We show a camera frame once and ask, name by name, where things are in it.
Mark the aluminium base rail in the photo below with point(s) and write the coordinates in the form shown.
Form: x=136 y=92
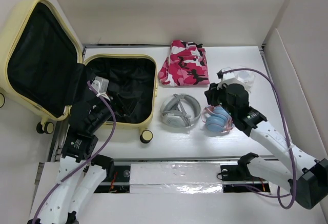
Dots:
x=186 y=177

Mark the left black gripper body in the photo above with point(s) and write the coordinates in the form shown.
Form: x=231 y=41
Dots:
x=103 y=113

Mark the pink blue cat-ear headphones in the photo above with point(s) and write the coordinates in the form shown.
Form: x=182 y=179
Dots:
x=216 y=119

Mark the grey white headphones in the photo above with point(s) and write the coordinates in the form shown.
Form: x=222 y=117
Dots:
x=173 y=113

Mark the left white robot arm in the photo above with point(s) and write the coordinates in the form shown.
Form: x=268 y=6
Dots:
x=81 y=168

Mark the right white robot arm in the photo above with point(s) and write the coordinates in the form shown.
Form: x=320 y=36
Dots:
x=302 y=175

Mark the yellow hard-shell suitcase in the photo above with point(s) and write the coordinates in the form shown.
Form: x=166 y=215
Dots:
x=43 y=68

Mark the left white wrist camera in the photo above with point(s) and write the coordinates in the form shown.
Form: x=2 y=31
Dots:
x=100 y=86

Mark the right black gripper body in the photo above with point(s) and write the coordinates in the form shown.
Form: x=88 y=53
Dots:
x=217 y=97

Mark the white plastic tissue pack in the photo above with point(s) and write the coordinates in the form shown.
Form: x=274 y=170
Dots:
x=246 y=78

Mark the pink camouflage garment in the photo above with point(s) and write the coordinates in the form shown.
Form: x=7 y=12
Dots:
x=185 y=65

